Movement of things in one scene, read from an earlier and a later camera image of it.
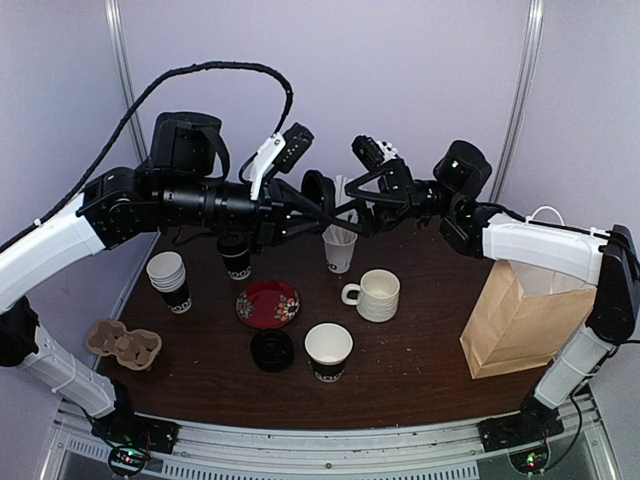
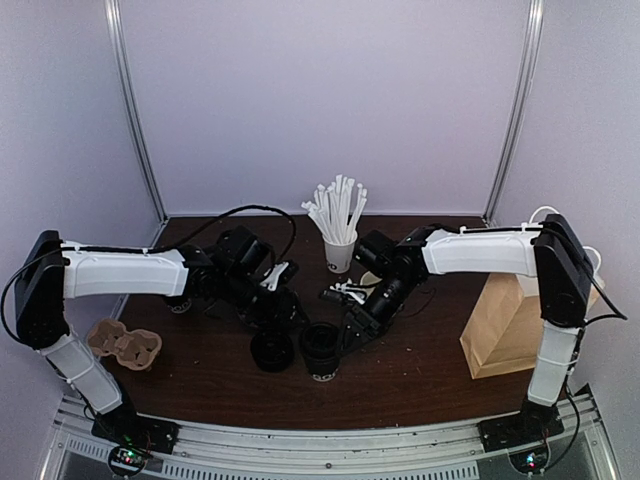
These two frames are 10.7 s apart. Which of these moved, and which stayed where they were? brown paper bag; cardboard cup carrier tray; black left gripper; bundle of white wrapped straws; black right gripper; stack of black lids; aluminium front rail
Moved: black left gripper; black right gripper
Stayed: cardboard cup carrier tray; bundle of white wrapped straws; stack of black lids; brown paper bag; aluminium front rail
